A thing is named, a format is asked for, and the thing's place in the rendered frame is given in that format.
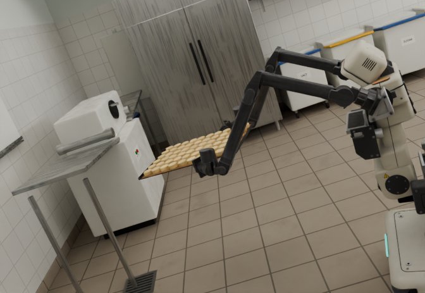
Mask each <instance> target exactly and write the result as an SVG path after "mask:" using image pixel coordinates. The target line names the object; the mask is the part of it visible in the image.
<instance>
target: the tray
mask: <svg viewBox="0 0 425 293"><path fill-rule="evenodd" d="M250 124H251V126H250V127H249V129H248V131H247V132H246V134H245V135H244V137H243V139H242V140H241V142H240V144H239V146H238V149H237V152H238V150H239V149H240V147H241V145H242V144H243V142H244V140H245V138H246V137H247V135H248V133H249V132H250V130H251V128H252V127H253V125H254V121H253V122H252V123H250ZM237 152H236V153H237ZM188 166H192V165H188ZM188 166H184V167H182V168H185V167H188ZM178 169H181V168H177V169H175V170H178ZM146 170H148V168H147V169H146ZM146 170H145V171H146ZM171 171H174V170H171ZM167 172H170V171H166V172H164V173H167ZM160 174H163V173H160ZM160 174H157V175H160ZM143 176H144V172H143V173H142V174H141V175H140V176H139V178H138V179H139V180H142V179H145V178H149V177H153V176H156V175H153V176H149V177H145V178H142V177H143Z"/></svg>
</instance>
